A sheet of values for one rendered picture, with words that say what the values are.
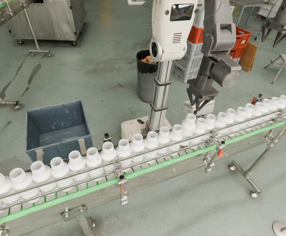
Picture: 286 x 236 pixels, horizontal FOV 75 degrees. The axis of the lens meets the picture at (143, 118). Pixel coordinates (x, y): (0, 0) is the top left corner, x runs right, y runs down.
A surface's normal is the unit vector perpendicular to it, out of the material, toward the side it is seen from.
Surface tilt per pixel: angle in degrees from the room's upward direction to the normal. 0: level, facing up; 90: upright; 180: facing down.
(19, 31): 91
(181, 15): 90
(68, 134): 0
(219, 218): 0
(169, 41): 90
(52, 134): 0
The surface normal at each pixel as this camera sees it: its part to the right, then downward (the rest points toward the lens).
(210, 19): -0.91, 0.18
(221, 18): 0.35, 0.10
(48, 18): 0.08, 0.70
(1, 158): 0.07, -0.72
